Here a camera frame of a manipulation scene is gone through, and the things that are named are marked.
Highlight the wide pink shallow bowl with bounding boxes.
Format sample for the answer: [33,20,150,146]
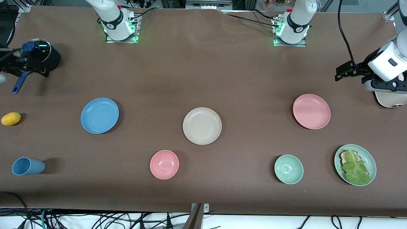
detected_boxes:
[293,94,331,130]

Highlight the wide blue shallow bowl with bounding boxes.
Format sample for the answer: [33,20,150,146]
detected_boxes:
[80,97,120,134]

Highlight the glass lid with blue knob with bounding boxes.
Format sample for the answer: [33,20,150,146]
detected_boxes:
[18,39,52,64]

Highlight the beige toaster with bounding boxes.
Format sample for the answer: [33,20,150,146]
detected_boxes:
[375,91,407,108]

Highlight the yellow lemon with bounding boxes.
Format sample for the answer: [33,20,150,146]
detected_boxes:
[1,112,22,126]

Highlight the toasted bread slice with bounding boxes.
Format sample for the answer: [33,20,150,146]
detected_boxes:
[339,150,362,166]

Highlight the wide green shallow bowl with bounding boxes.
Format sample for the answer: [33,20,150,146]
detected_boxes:
[334,144,377,186]

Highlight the green lettuce leaf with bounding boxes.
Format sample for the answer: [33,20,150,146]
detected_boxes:
[342,149,371,185]

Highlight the blue plastic cup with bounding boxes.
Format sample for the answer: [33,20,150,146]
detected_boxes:
[12,157,46,176]

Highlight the orange artificial flowers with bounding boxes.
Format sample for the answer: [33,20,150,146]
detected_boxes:
[263,0,296,8]

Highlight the small green deep bowl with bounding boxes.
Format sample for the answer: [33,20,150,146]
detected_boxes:
[274,154,304,184]

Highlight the brown table cover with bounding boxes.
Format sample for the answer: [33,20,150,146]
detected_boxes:
[0,5,407,217]

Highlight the wide beige shallow bowl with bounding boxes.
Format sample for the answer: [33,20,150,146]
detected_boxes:
[183,107,222,145]

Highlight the grey metal box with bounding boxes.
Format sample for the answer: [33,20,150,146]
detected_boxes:
[185,0,232,10]

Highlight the small pink deep bowl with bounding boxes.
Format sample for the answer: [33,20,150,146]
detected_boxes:
[150,150,179,180]

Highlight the black pot with blue handle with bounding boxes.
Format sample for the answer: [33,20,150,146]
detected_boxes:
[12,39,61,94]

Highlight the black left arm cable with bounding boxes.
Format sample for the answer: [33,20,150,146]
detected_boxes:
[337,0,366,75]

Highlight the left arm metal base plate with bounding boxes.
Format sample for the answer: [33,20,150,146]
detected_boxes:
[273,36,307,47]

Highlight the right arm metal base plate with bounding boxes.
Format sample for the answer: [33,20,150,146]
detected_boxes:
[106,31,140,44]

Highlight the black base cable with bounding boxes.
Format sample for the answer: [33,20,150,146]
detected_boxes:
[223,13,278,27]
[129,7,159,21]
[253,9,281,21]

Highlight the dark brown post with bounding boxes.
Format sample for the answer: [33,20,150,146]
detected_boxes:
[183,204,204,229]

